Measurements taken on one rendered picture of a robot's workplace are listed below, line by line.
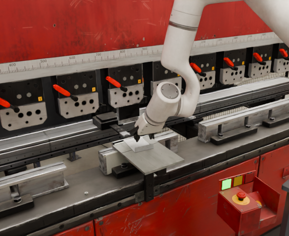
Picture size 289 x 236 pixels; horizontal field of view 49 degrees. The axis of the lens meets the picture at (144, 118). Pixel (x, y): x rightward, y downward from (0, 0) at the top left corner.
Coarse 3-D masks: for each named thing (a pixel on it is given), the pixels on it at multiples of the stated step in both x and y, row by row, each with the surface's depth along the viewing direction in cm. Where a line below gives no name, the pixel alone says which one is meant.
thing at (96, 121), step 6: (102, 114) 159; (108, 114) 159; (114, 114) 159; (96, 120) 156; (102, 120) 152; (108, 120) 154; (114, 120) 155; (102, 126) 152; (108, 126) 154; (114, 126) 152; (120, 132) 146; (126, 132) 146
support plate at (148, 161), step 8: (120, 144) 135; (160, 144) 135; (120, 152) 129; (128, 152) 129; (144, 152) 128; (152, 152) 128; (160, 152) 128; (168, 152) 128; (128, 160) 124; (136, 160) 122; (144, 160) 122; (152, 160) 122; (160, 160) 122; (168, 160) 122; (176, 160) 122; (144, 168) 117; (152, 168) 117; (160, 168) 117
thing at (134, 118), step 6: (120, 108) 132; (126, 108) 133; (132, 108) 135; (138, 108) 137; (120, 114) 133; (126, 114) 134; (132, 114) 136; (138, 114) 138; (120, 120) 134; (126, 120) 136; (132, 120) 138
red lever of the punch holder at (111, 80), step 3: (108, 78) 117; (111, 78) 118; (108, 81) 119; (111, 81) 118; (114, 81) 118; (114, 84) 119; (117, 84) 119; (120, 84) 120; (120, 87) 121; (123, 87) 122; (123, 90) 121; (126, 90) 122
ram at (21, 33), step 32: (0, 0) 94; (32, 0) 99; (64, 0) 104; (96, 0) 110; (128, 0) 116; (160, 0) 123; (0, 32) 97; (32, 32) 102; (64, 32) 107; (96, 32) 113; (128, 32) 120; (160, 32) 127; (224, 32) 145; (256, 32) 156; (96, 64) 117; (128, 64) 124
